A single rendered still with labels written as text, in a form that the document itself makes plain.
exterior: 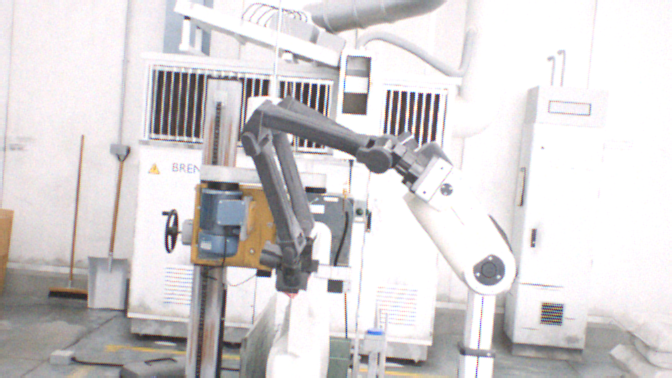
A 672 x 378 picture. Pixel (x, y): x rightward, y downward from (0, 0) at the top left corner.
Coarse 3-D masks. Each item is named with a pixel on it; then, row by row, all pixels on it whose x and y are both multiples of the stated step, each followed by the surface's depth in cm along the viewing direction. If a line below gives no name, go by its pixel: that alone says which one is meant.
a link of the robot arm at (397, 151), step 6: (378, 138) 228; (384, 138) 227; (372, 144) 227; (378, 144) 224; (384, 144) 224; (390, 144) 226; (396, 144) 225; (402, 144) 227; (390, 150) 223; (396, 150) 223; (402, 150) 225; (396, 156) 223; (402, 156) 223; (396, 162) 224; (390, 168) 225
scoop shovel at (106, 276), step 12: (120, 168) 722; (120, 180) 721; (96, 264) 709; (108, 264) 706; (120, 264) 709; (96, 276) 709; (108, 276) 709; (120, 276) 709; (96, 288) 707; (108, 288) 707; (120, 288) 707; (96, 300) 706; (108, 300) 705; (120, 300) 705
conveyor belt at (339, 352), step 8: (336, 344) 486; (344, 344) 487; (336, 352) 467; (344, 352) 468; (336, 360) 449; (344, 360) 450; (328, 368) 431; (336, 368) 433; (344, 368) 434; (328, 376) 416; (336, 376) 417; (344, 376) 419
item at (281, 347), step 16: (304, 304) 305; (304, 320) 308; (288, 336) 270; (304, 336) 299; (272, 352) 285; (288, 352) 272; (304, 352) 282; (272, 368) 278; (288, 368) 278; (304, 368) 278
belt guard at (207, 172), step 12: (204, 168) 303; (216, 168) 300; (228, 168) 301; (240, 168) 307; (216, 180) 300; (228, 180) 301; (240, 180) 303; (252, 180) 306; (312, 180) 322; (324, 180) 326
